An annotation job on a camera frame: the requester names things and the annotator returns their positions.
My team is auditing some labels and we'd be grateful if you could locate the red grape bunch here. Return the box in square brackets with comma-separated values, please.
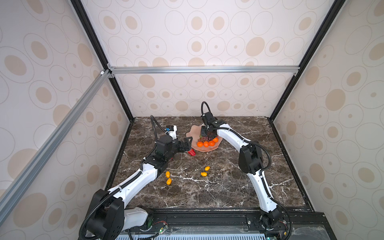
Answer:
[198, 136, 215, 142]

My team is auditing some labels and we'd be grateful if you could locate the strawberry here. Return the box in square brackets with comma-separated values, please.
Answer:
[188, 149, 196, 156]

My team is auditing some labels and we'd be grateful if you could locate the pink wavy fruit bowl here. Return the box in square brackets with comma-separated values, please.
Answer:
[186, 125, 223, 152]

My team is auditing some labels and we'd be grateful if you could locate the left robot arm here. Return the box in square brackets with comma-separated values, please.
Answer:
[79, 126, 193, 240]

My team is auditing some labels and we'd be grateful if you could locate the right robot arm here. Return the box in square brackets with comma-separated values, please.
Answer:
[201, 102, 285, 231]

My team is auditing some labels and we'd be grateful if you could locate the horizontal aluminium frame bar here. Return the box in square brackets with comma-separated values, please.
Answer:
[108, 66, 300, 74]

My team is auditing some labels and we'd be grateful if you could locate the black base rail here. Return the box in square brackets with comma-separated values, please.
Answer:
[77, 208, 338, 240]

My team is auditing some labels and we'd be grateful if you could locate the left black frame post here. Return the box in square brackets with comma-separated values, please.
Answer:
[70, 0, 135, 122]

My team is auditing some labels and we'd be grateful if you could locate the black frame post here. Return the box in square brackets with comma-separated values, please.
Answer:
[269, 0, 347, 123]
[70, 0, 135, 122]

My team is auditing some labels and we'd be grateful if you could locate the diagonal aluminium frame bar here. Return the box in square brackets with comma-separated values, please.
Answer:
[1, 69, 111, 225]

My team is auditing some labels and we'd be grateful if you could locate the right black frame post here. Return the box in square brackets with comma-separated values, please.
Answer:
[269, 0, 347, 123]

